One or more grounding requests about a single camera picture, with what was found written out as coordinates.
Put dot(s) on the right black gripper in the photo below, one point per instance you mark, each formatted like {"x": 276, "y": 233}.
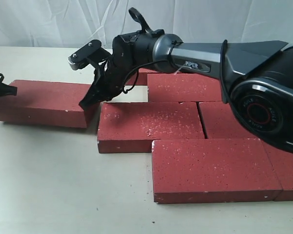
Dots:
{"x": 108, "y": 83}

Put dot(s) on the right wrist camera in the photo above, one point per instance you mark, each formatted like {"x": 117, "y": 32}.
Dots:
{"x": 92, "y": 53}

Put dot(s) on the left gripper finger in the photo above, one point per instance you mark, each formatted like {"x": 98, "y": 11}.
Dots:
{"x": 7, "y": 90}

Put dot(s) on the hidden lower right red brick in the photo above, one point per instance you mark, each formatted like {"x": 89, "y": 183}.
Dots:
{"x": 219, "y": 122}

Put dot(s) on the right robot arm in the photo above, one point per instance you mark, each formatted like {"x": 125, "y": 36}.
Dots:
{"x": 255, "y": 78}

